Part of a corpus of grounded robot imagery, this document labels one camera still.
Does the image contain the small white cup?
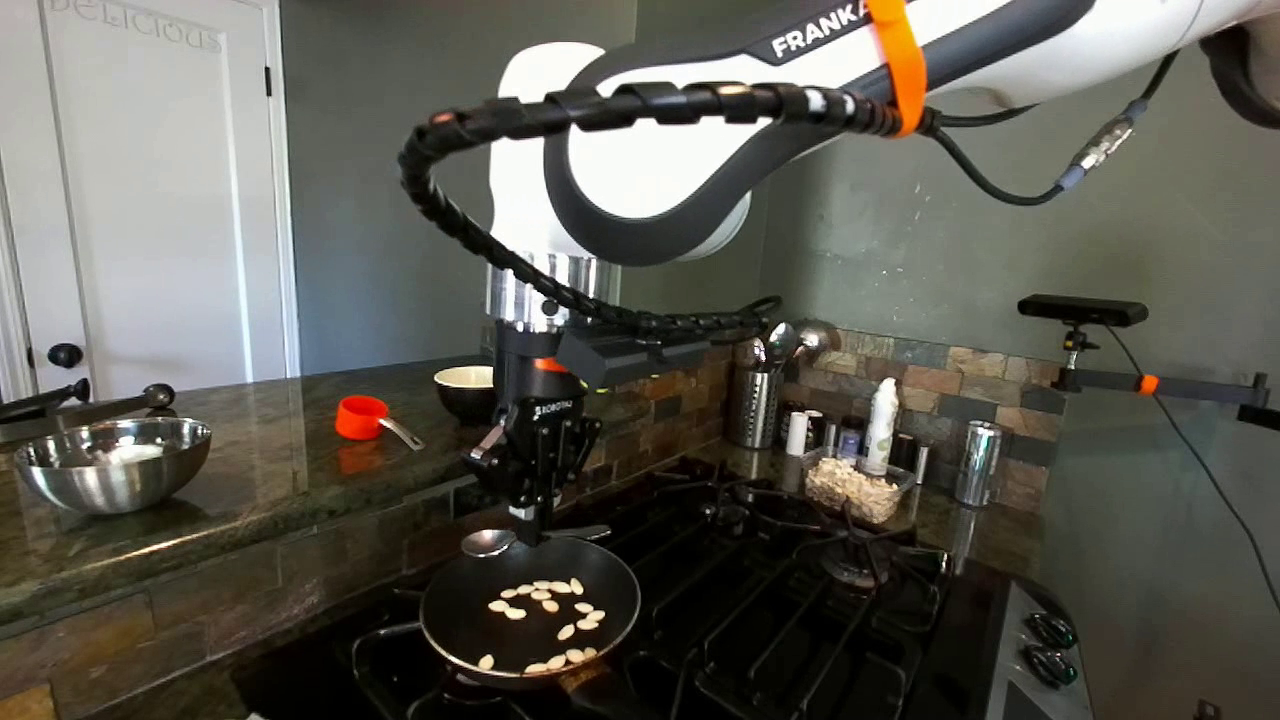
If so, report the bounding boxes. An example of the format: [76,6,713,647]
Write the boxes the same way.
[779,405,819,466]

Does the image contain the black braided cable conduit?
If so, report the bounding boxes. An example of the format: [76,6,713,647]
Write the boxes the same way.
[397,76,935,348]

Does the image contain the glass jar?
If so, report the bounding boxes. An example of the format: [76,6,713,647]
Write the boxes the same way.
[953,415,1007,514]

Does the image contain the black utensil with ball end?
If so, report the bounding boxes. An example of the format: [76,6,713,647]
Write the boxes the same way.
[57,380,178,432]

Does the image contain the thin black cable with connector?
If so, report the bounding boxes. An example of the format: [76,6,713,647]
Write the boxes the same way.
[925,50,1188,213]

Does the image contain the black utensil handle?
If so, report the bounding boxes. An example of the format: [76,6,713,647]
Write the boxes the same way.
[0,377,96,432]

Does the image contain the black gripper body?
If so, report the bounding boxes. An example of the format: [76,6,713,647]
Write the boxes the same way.
[467,357,603,514]

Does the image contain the black camera cable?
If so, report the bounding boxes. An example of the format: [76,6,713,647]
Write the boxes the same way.
[1101,325,1280,618]

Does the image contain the white door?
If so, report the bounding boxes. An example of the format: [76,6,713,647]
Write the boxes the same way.
[0,0,302,405]

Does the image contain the black stove knob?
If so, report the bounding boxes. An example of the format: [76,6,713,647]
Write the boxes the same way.
[1021,646,1081,693]
[1023,606,1085,652]

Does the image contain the white plastic bottle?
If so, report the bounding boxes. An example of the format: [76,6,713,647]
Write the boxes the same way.
[860,372,905,480]

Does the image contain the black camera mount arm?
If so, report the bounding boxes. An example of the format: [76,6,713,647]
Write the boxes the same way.
[1048,325,1280,432]

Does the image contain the black gas stove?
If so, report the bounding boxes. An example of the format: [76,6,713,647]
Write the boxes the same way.
[233,454,1101,720]

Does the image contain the steel ladle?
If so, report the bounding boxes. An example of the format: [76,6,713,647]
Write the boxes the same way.
[764,318,846,391]

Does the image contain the orange strap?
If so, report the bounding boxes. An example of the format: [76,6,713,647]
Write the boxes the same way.
[860,0,940,142]

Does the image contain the black and white bowl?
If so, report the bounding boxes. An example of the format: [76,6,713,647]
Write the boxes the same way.
[426,359,498,430]

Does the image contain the black frying pan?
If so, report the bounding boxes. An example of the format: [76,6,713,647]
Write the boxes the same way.
[415,520,648,693]

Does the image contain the clear container of nuts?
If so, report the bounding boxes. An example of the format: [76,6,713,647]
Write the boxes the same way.
[801,454,925,529]

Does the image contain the black camera bar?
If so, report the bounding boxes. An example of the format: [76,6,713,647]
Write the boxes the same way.
[1016,291,1150,333]

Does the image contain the stainless steel mixing bowl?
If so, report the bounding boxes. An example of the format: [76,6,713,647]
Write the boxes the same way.
[6,412,215,520]

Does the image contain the red measuring cup silver handle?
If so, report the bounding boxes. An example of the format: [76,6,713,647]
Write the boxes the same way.
[329,391,433,457]

